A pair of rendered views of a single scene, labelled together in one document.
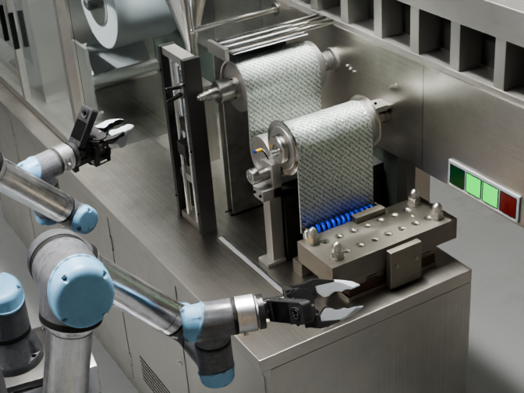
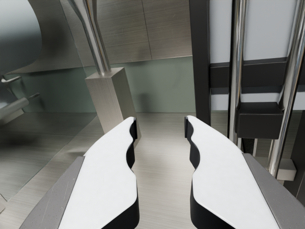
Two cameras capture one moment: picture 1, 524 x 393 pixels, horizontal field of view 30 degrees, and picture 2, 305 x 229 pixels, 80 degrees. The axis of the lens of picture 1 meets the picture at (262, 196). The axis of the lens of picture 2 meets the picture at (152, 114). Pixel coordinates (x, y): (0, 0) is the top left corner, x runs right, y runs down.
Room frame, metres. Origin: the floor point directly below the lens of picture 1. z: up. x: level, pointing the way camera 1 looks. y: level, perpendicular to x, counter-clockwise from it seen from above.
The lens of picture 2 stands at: (2.44, 0.44, 1.30)
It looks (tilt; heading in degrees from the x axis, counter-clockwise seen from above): 29 degrees down; 322
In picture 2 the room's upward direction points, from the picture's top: 11 degrees counter-clockwise
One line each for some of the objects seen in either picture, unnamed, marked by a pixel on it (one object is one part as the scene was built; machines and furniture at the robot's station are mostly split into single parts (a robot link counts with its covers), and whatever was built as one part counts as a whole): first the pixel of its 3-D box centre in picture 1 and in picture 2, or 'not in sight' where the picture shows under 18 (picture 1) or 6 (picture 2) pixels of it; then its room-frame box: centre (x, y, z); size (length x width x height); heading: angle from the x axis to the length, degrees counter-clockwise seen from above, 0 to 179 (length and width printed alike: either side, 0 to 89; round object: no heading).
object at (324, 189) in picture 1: (336, 189); not in sight; (2.27, -0.20, 1.11); 0.23 x 0.01 x 0.18; 119
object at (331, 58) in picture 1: (322, 61); not in sight; (2.62, -0.20, 1.33); 0.07 x 0.07 x 0.07; 29
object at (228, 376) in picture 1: (211, 355); not in sight; (1.62, 0.13, 1.10); 0.11 x 0.08 x 0.11; 27
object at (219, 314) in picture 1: (209, 321); not in sight; (1.61, 0.12, 1.20); 0.11 x 0.08 x 0.09; 97
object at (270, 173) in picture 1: (268, 213); not in sight; (2.27, -0.01, 1.05); 0.06 x 0.05 x 0.31; 119
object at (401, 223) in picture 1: (377, 239); not in sight; (2.18, -0.30, 1.00); 0.40 x 0.16 x 0.06; 119
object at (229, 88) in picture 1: (226, 90); not in sight; (2.47, 0.07, 1.33); 0.06 x 0.06 x 0.06; 29
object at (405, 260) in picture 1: (404, 263); not in sight; (2.11, -0.35, 0.96); 0.10 x 0.03 x 0.11; 119
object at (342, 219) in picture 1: (343, 221); not in sight; (2.25, -0.21, 1.03); 0.21 x 0.04 x 0.03; 119
